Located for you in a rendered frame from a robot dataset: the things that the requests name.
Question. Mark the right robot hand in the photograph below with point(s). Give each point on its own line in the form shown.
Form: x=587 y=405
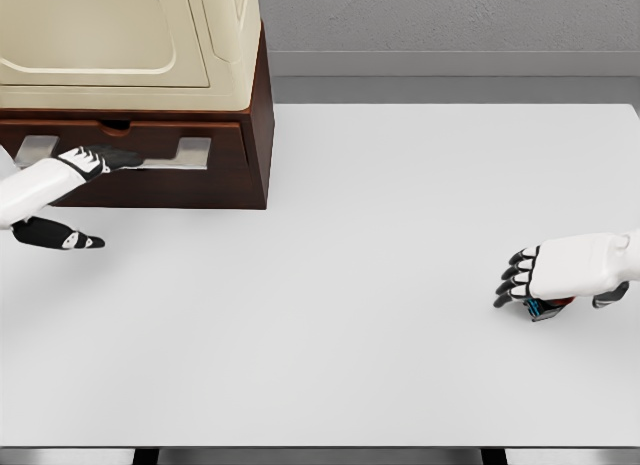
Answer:
x=575 y=265

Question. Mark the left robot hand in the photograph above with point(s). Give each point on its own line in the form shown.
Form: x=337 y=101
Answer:
x=45 y=177

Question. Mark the small black switch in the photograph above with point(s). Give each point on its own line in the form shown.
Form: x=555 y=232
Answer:
x=545 y=311

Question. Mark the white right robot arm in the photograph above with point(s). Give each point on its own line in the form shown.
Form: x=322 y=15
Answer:
x=634 y=257

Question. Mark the beige and brown cabinet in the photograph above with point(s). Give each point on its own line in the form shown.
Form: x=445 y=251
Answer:
x=125 y=45

